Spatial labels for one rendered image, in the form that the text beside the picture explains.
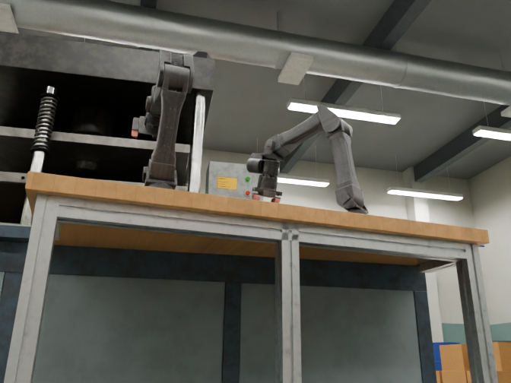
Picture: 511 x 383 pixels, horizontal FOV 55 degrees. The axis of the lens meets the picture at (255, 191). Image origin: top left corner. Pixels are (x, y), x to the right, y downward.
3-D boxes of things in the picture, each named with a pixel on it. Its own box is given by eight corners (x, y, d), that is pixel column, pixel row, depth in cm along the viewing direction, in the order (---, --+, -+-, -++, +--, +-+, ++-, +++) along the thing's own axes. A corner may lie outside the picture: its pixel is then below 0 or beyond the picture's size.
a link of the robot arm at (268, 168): (255, 175, 177) (259, 156, 177) (266, 178, 181) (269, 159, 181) (270, 176, 172) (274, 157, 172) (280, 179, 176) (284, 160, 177)
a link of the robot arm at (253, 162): (241, 168, 179) (249, 137, 181) (255, 175, 185) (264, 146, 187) (265, 170, 171) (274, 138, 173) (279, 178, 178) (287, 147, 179)
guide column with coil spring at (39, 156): (7, 358, 201) (55, 87, 246) (-7, 358, 200) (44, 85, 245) (11, 359, 206) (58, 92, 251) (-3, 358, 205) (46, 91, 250)
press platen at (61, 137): (189, 153, 257) (189, 144, 259) (-38, 131, 236) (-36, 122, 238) (181, 196, 321) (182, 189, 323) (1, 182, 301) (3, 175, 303)
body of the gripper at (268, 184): (251, 192, 178) (255, 172, 178) (277, 197, 180) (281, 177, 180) (254, 191, 172) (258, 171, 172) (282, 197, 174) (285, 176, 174)
